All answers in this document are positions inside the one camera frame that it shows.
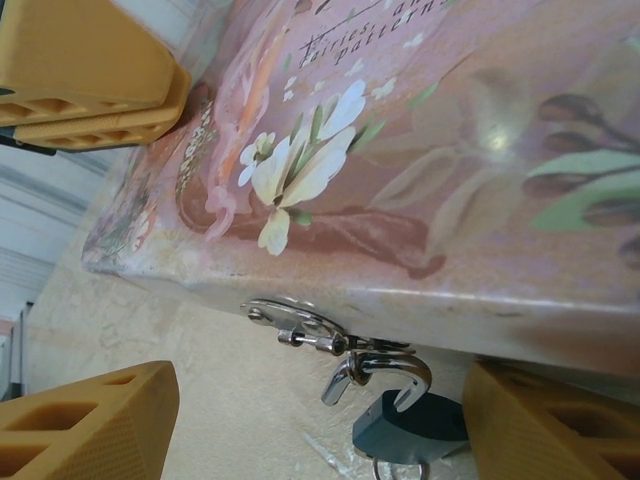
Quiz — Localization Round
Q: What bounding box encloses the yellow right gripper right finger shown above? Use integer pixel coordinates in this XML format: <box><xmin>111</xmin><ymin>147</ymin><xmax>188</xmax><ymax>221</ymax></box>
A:
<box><xmin>462</xmin><ymin>360</ymin><xmax>640</xmax><ymax>480</ymax></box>

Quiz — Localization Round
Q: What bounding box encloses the pink floral tin box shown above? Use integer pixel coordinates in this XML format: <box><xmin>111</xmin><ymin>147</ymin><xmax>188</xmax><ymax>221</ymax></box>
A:
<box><xmin>81</xmin><ymin>0</ymin><xmax>640</xmax><ymax>377</ymax></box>

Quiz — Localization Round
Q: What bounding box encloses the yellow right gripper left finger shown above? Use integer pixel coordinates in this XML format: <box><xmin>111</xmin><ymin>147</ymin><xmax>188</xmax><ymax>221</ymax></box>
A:
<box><xmin>0</xmin><ymin>359</ymin><xmax>181</xmax><ymax>480</ymax></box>

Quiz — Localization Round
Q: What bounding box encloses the teal padlock with silver shackle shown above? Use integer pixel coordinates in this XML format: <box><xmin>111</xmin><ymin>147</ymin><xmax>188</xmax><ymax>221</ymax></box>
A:
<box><xmin>321</xmin><ymin>349</ymin><xmax>472</xmax><ymax>462</ymax></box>

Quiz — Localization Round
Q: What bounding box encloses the silver hasp latch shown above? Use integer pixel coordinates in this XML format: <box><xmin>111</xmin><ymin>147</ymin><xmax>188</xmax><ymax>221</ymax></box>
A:
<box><xmin>239</xmin><ymin>296</ymin><xmax>417</xmax><ymax>372</ymax></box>

